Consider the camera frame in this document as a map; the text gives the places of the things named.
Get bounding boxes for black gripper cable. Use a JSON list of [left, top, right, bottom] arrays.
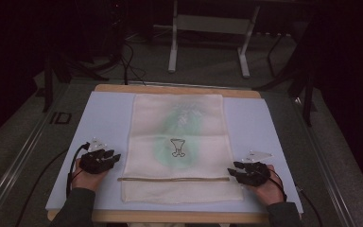
[[14, 142, 91, 227], [268, 168, 325, 227]]

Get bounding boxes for person's right hand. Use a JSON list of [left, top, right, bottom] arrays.
[[248, 164, 286, 207]]

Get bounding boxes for black floor cables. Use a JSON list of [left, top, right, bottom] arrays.
[[100, 37, 147, 87]]

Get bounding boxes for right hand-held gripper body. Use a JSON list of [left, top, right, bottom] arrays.
[[235, 150, 274, 187]]

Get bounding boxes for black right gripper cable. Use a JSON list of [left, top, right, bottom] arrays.
[[268, 168, 325, 227]]

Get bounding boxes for white table mat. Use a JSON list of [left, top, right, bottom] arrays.
[[44, 91, 304, 215]]

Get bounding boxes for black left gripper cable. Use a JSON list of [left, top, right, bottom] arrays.
[[14, 142, 91, 227]]

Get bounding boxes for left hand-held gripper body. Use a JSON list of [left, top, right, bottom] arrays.
[[79, 136, 111, 175]]

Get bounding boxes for dark metal stand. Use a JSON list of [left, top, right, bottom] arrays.
[[42, 51, 74, 114], [287, 70, 318, 128]]

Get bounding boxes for metal floor rail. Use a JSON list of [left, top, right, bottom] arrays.
[[291, 94, 360, 227], [0, 84, 72, 227]]

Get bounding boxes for wooden table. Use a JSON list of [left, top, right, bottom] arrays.
[[46, 83, 271, 225]]

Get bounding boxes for cream printed cloth bag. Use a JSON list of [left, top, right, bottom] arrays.
[[120, 93, 244, 204]]

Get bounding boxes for white metal stand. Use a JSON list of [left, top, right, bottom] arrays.
[[167, 0, 262, 79]]

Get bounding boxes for person's left hand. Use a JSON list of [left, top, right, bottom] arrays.
[[71, 157, 109, 193]]

